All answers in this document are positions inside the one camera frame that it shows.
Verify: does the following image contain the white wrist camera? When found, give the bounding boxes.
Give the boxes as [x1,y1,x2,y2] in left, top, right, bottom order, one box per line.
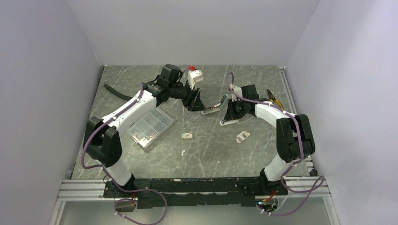
[230,84,242,102]
[187,65,204,90]

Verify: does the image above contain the white staple box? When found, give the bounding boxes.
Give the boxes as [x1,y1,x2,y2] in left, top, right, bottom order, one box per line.
[181,132,193,140]

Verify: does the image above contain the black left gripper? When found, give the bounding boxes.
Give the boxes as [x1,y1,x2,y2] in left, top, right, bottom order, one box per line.
[169,79,207,112]

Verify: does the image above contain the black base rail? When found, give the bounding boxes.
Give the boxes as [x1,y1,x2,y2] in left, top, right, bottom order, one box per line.
[105,177,288,209]

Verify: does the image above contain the aluminium frame profile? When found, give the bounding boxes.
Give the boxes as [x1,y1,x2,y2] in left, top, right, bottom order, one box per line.
[56,177,332,201]

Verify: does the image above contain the black corrugated hose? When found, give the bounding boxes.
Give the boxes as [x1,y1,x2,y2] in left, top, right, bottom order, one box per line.
[103,83,133,101]

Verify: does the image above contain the white staple box tray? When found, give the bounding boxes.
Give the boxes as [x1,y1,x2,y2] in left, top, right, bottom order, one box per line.
[236,131,251,143]

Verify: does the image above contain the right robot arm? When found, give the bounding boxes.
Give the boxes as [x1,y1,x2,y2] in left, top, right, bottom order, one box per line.
[224,84,315,195]

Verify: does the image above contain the clear plastic screw organizer box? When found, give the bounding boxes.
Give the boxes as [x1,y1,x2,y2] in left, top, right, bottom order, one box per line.
[127,108,173,149]

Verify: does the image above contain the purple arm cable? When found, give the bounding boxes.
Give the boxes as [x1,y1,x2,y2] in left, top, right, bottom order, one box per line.
[81,67,192,225]
[226,72,326,217]

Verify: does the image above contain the yellow handled pliers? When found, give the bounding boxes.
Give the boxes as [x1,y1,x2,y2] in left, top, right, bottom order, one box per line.
[267,89,284,109]

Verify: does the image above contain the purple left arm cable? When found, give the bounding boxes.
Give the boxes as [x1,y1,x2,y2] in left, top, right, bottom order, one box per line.
[81,67,192,225]

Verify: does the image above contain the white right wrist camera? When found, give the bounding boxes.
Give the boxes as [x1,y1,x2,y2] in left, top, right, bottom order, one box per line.
[230,84,242,102]

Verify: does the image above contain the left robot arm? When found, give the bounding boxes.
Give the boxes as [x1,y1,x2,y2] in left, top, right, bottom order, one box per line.
[81,64,205,197]

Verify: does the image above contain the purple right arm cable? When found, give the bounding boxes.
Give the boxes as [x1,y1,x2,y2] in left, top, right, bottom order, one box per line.
[226,72,326,217]

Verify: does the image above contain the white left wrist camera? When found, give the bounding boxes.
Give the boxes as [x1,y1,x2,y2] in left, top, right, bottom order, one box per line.
[187,65,204,90]

